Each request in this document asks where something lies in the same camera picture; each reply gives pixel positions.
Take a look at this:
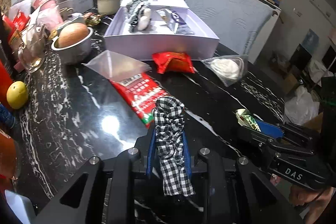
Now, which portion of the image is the clear plastic bag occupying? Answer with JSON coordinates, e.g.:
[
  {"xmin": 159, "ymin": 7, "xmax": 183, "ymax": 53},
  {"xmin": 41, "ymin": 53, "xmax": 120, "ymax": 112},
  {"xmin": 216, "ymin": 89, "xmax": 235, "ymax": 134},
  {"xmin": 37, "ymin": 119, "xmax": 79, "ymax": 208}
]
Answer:
[{"xmin": 83, "ymin": 50, "xmax": 151, "ymax": 83}]

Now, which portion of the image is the clear bag white cord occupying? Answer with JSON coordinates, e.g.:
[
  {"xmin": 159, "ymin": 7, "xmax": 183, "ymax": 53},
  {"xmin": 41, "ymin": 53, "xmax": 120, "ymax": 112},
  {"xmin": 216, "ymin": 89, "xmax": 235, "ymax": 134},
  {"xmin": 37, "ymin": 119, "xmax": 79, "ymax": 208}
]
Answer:
[{"xmin": 201, "ymin": 54, "xmax": 249, "ymax": 88}]

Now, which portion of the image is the black white checkered cloth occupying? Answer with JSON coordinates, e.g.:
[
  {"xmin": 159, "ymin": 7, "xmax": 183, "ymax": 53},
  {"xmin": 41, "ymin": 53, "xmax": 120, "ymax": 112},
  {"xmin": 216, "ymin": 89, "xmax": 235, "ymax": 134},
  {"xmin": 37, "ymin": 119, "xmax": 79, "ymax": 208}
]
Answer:
[{"xmin": 153, "ymin": 96, "xmax": 195, "ymax": 197}]

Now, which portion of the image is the near light blue chair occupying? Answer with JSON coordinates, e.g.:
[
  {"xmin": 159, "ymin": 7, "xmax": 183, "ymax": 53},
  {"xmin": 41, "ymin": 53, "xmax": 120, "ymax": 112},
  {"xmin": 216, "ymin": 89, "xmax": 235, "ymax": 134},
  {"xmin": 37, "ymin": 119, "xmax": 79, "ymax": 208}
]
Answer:
[{"xmin": 186, "ymin": 0, "xmax": 273, "ymax": 55}]

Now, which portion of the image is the person's right hand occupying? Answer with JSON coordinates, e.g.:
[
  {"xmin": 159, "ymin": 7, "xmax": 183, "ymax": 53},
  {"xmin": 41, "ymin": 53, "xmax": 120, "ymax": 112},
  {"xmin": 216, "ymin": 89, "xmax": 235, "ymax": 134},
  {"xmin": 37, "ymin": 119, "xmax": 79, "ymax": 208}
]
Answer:
[{"xmin": 289, "ymin": 185, "xmax": 334, "ymax": 224}]

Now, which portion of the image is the white plastic bag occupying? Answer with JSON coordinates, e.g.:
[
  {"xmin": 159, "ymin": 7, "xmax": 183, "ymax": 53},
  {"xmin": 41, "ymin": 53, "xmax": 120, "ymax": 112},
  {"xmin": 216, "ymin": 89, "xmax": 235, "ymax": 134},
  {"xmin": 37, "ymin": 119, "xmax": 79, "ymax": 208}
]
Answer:
[{"xmin": 285, "ymin": 86, "xmax": 319, "ymax": 125}]

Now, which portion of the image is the red cylindrical can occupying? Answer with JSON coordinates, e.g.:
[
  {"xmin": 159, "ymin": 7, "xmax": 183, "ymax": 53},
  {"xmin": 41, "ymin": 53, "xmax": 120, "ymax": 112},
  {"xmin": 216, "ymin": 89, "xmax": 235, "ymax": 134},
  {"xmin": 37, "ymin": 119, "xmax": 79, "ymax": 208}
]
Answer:
[{"xmin": 0, "ymin": 61, "xmax": 13, "ymax": 111}]

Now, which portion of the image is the lavender open gift box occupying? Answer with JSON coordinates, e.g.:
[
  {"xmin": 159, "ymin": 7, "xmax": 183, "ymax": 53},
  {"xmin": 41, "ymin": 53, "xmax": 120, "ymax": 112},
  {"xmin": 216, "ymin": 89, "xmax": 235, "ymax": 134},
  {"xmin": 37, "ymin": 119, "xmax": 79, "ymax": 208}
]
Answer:
[{"xmin": 104, "ymin": 6, "xmax": 219, "ymax": 60}]

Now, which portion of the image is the small red snack packet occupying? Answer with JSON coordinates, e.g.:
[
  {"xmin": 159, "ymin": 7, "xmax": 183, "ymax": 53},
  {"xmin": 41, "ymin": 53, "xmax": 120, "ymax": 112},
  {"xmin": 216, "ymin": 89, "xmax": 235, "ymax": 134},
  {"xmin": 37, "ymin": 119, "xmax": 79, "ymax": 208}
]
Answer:
[{"xmin": 152, "ymin": 52, "xmax": 195, "ymax": 74}]

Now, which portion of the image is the long red seasoning packet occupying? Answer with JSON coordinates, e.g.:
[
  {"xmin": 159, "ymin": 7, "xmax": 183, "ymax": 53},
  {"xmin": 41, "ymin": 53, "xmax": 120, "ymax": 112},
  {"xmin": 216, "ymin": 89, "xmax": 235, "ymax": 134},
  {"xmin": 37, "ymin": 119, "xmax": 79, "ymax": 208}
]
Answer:
[{"xmin": 110, "ymin": 73, "xmax": 169, "ymax": 128}]

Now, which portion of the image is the steel bowl with bread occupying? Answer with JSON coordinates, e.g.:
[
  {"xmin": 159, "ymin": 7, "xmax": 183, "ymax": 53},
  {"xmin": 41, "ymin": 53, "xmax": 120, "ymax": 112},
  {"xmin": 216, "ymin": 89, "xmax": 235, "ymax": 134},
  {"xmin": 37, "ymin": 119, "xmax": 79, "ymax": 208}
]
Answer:
[{"xmin": 51, "ymin": 23, "xmax": 93, "ymax": 65}]

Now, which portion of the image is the pink cup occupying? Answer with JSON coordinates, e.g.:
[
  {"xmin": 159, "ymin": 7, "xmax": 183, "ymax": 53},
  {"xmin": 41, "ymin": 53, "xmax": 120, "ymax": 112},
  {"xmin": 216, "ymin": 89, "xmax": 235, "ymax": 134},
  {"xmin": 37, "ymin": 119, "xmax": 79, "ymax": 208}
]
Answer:
[{"xmin": 32, "ymin": 0, "xmax": 64, "ymax": 30}]

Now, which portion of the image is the glass mug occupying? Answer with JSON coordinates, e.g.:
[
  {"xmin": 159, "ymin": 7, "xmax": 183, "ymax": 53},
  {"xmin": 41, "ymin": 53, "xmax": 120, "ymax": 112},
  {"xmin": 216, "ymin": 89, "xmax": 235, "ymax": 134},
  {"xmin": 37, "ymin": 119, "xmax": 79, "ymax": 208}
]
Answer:
[{"xmin": 18, "ymin": 25, "xmax": 46, "ymax": 73}]

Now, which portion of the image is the yellow lemon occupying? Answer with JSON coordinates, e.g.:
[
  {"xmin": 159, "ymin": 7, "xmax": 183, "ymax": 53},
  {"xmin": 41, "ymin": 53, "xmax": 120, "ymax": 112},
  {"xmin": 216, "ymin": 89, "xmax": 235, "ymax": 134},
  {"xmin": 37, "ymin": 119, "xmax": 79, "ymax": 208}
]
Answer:
[{"xmin": 6, "ymin": 81, "xmax": 29, "ymax": 110}]

